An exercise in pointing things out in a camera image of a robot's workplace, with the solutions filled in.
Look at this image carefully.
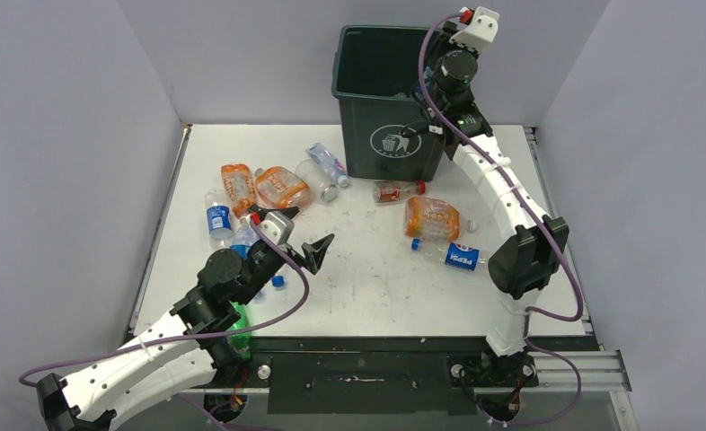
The crushed orange bottle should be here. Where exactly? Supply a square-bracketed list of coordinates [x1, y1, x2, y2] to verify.
[403, 196, 478, 242]
[255, 166, 313, 210]
[221, 163, 258, 217]

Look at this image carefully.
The Pepsi bottle blue label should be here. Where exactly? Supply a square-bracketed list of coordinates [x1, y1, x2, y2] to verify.
[410, 238, 492, 272]

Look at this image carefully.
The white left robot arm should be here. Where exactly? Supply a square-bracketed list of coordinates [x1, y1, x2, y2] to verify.
[34, 206, 335, 430]

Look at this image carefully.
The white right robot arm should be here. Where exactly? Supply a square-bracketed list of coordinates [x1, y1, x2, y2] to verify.
[411, 24, 569, 386]

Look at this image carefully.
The dark green plastic trash bin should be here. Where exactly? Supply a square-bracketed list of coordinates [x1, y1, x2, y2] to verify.
[331, 25, 444, 181]

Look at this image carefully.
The light blue water bottle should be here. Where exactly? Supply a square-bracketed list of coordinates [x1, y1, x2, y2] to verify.
[230, 215, 260, 259]

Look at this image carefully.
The green plastic bottle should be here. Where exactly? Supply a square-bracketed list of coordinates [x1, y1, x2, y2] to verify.
[225, 302, 253, 359]

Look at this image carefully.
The crushed clear bottle white cap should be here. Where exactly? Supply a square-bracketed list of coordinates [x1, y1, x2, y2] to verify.
[305, 143, 350, 189]

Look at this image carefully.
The small brown red-capped bottle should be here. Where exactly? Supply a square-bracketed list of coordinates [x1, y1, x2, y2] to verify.
[372, 180, 427, 204]

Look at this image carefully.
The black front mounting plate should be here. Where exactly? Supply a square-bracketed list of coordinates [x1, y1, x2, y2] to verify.
[203, 337, 575, 416]

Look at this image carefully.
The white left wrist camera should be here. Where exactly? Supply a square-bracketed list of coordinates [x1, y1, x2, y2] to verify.
[250, 211, 295, 246]

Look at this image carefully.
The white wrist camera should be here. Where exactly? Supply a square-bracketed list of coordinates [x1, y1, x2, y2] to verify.
[250, 211, 295, 246]
[449, 7, 500, 54]

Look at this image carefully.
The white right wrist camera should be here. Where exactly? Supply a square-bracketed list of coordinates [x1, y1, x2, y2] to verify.
[449, 7, 500, 54]

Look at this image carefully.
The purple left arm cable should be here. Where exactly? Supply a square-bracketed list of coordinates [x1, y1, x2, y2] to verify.
[18, 216, 311, 431]

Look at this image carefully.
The aluminium rail frame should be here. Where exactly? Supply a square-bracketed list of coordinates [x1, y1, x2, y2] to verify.
[522, 126, 632, 395]

